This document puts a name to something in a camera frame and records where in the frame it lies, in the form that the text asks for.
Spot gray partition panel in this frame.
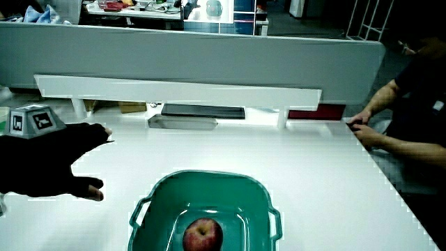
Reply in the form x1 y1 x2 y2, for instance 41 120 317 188
0 21 387 105

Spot light blue cloth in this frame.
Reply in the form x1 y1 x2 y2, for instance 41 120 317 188
22 4 72 25

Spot person's left hand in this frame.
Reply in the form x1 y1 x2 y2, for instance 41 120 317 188
0 103 114 202

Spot teal plastic plate with handles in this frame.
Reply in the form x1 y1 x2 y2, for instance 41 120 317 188
127 169 283 251

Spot cardboard box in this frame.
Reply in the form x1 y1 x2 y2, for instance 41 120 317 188
118 101 148 114

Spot red basket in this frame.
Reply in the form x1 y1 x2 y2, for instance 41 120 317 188
103 1 125 13

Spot white display box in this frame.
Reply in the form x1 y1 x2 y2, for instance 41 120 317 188
183 0 235 24

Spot red apple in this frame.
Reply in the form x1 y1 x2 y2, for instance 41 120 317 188
182 218 224 251

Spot white background table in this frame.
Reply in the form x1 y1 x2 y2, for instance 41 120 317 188
85 1 184 21

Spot white metal rack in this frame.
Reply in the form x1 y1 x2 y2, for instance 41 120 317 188
346 0 394 42

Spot red flat box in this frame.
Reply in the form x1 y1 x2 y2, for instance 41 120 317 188
288 103 346 121

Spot dark flat tablet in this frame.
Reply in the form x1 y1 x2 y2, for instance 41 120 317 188
160 103 246 120

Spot white shelf riser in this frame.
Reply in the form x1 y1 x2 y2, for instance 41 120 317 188
33 74 323 129

